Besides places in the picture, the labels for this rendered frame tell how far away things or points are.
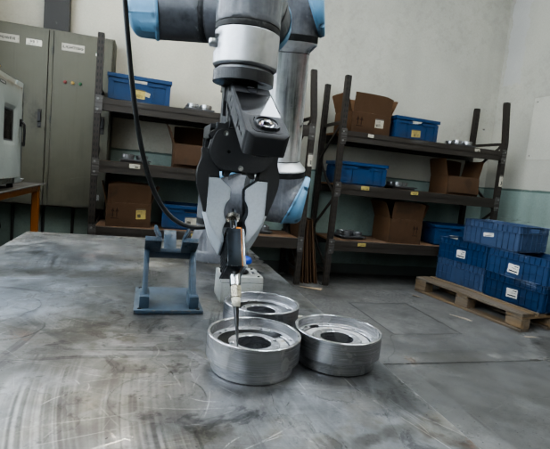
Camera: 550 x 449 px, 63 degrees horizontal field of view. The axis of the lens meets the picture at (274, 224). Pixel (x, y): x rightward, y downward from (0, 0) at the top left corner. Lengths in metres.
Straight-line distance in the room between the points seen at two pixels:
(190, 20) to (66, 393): 0.47
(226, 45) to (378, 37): 4.81
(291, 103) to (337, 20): 4.16
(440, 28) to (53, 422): 5.55
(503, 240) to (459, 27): 2.63
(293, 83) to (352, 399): 0.70
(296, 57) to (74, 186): 3.52
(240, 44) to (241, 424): 0.38
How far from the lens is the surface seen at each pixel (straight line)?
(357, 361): 0.53
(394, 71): 5.33
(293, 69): 1.01
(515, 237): 4.27
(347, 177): 4.45
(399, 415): 0.48
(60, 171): 4.36
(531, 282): 4.17
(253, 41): 0.52
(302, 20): 1.00
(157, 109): 3.96
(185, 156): 4.01
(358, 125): 4.47
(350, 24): 5.20
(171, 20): 0.67
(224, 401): 0.46
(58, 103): 4.38
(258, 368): 0.48
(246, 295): 0.68
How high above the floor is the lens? 1.02
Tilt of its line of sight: 6 degrees down
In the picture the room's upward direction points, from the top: 6 degrees clockwise
